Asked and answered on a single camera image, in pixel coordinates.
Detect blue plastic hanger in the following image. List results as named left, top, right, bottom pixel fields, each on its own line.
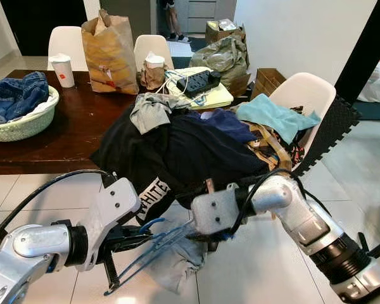
left=103, top=216, right=234, bottom=297

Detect grey green garment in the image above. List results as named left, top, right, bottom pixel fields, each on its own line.
left=142, top=233, right=209, bottom=296

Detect blue jeans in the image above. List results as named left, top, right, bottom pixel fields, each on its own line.
left=0, top=70, right=51, bottom=125

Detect black garment with white print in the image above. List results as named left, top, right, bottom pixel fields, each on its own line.
left=91, top=104, right=271, bottom=224

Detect tan brown garment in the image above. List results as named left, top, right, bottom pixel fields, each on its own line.
left=243, top=119, right=293, bottom=173

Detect navy blue garment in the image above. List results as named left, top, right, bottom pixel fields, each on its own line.
left=189, top=107, right=258, bottom=144

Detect grey shirt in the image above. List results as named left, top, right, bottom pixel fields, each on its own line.
left=129, top=91, right=192, bottom=136

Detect black stand leg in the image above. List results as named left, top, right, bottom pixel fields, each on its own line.
left=356, top=231, right=380, bottom=262

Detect teal cloth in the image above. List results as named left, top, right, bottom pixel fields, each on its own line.
left=235, top=93, right=322, bottom=146

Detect pale yellow pad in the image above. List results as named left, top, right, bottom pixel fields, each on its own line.
left=167, top=66, right=236, bottom=110

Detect pale green basket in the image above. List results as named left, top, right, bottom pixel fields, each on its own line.
left=0, top=85, right=61, bottom=143

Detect small brown paper bag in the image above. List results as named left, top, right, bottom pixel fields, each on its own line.
left=137, top=63, right=170, bottom=91

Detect black power strip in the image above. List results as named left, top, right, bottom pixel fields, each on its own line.
left=177, top=69, right=223, bottom=98

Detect black foam mat tile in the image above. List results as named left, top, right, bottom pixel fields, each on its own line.
left=290, top=94, right=363, bottom=179

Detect small brown cardboard box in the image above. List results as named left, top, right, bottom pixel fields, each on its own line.
left=251, top=67, right=288, bottom=99

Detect white lidded cup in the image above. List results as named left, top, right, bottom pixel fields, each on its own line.
left=144, top=53, right=167, bottom=70

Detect white plastic chair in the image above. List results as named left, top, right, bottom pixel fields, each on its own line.
left=268, top=71, right=338, bottom=162
left=47, top=25, right=89, bottom=72
left=133, top=34, right=175, bottom=70

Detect olive plastic bag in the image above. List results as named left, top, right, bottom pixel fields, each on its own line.
left=189, top=34, right=251, bottom=97

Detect white paper cup red logo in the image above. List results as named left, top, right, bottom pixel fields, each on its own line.
left=48, top=53, right=77, bottom=89

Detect large brown paper bag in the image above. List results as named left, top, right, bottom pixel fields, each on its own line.
left=80, top=9, right=141, bottom=96

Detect open brown cardboard box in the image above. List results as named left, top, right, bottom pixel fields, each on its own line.
left=205, top=18, right=248, bottom=46

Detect person legs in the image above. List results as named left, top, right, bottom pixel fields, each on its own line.
left=160, top=0, right=192, bottom=43

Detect black slanted beam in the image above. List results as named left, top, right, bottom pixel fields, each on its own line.
left=334, top=0, right=380, bottom=106

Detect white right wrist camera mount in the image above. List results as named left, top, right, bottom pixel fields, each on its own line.
left=189, top=183, right=249, bottom=237

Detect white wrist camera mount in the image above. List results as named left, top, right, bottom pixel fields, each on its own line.
left=189, top=183, right=249, bottom=237
left=75, top=177, right=143, bottom=272

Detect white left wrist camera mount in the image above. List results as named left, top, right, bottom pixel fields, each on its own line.
left=75, top=177, right=143, bottom=272

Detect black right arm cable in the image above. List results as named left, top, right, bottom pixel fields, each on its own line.
left=230, top=167, right=335, bottom=234

